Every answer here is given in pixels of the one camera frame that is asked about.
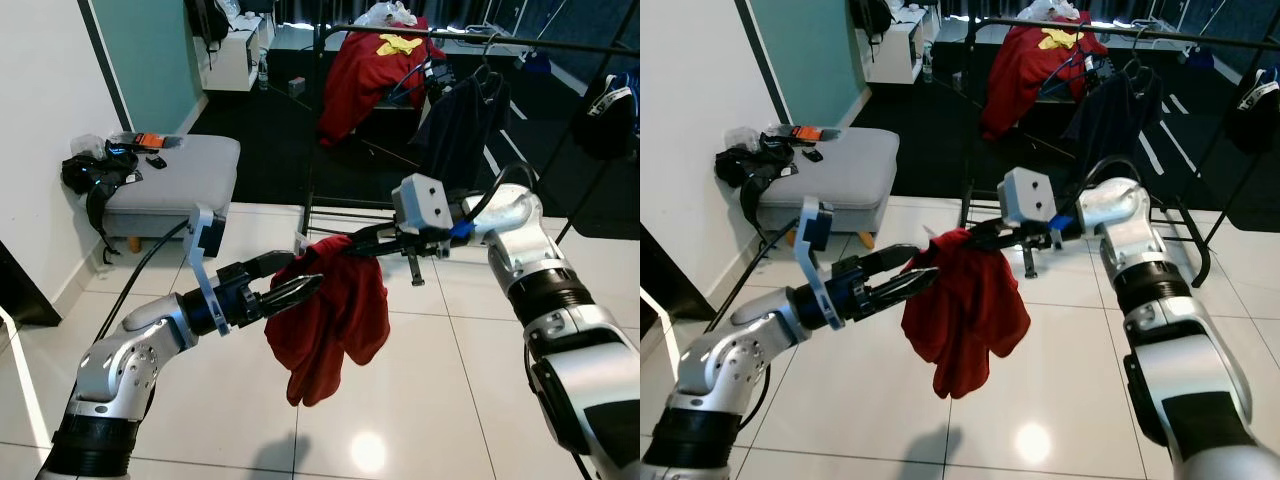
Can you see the small black item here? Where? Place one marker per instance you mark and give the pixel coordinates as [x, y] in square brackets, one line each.
[156, 162]
[812, 155]

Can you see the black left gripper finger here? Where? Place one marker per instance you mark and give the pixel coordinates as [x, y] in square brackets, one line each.
[890, 260]
[270, 266]
[295, 296]
[910, 290]

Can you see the black backpack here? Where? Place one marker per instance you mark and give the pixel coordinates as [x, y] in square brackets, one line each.
[870, 15]
[205, 20]

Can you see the black garment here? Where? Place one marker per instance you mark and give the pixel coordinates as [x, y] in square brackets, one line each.
[1250, 125]
[605, 125]

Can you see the dark pleated curtain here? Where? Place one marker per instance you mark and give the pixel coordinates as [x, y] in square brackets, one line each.
[520, 10]
[1180, 8]

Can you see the white plastic bag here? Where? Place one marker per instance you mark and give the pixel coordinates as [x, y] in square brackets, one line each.
[385, 15]
[1050, 10]

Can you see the orange black device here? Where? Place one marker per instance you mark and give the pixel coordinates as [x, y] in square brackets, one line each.
[808, 133]
[150, 140]

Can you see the white shelf cabinet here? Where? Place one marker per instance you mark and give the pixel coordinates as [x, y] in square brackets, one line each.
[900, 55]
[240, 60]

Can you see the black metal clothes rack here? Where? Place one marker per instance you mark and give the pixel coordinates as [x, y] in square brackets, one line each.
[1200, 38]
[540, 42]

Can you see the clear plastic bag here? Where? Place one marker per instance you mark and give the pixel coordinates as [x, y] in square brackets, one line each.
[92, 145]
[745, 138]

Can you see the red blanket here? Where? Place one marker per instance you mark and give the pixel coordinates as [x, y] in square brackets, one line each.
[355, 90]
[1020, 85]

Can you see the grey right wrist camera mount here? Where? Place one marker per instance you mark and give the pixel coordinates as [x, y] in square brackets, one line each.
[425, 200]
[1030, 195]

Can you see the blue tape tag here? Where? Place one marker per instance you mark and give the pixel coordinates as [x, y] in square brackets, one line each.
[462, 229]
[1063, 222]

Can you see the black bag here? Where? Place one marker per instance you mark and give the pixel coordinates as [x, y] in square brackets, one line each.
[750, 170]
[95, 175]

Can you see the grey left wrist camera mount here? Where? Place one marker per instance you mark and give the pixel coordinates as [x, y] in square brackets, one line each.
[200, 280]
[812, 270]

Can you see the blue plastic hanger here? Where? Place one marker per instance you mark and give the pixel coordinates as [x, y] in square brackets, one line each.
[1262, 90]
[625, 80]

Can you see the black rug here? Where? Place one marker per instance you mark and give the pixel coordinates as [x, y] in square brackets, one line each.
[930, 130]
[270, 140]

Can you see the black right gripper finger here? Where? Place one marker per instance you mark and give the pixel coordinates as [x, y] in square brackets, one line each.
[996, 225]
[990, 241]
[378, 247]
[385, 231]

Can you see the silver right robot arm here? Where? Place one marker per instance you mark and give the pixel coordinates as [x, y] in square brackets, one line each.
[560, 320]
[1180, 320]

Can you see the black machine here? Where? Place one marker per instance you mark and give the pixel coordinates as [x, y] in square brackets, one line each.
[1095, 70]
[437, 75]

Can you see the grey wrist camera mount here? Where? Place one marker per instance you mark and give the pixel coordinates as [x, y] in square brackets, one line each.
[1030, 195]
[812, 270]
[200, 280]
[425, 200]

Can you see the navy blue t-shirt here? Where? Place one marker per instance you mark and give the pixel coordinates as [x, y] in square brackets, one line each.
[1110, 120]
[460, 130]

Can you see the small grey box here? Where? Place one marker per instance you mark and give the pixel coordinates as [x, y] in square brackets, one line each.
[297, 88]

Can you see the red t-shirt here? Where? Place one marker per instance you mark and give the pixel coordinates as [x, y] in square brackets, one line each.
[965, 310]
[330, 320]

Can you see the clear water bottle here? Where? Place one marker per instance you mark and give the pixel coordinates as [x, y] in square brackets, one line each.
[264, 72]
[928, 66]

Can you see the yellow cloth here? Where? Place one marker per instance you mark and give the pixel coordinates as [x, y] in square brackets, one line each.
[400, 44]
[1062, 38]

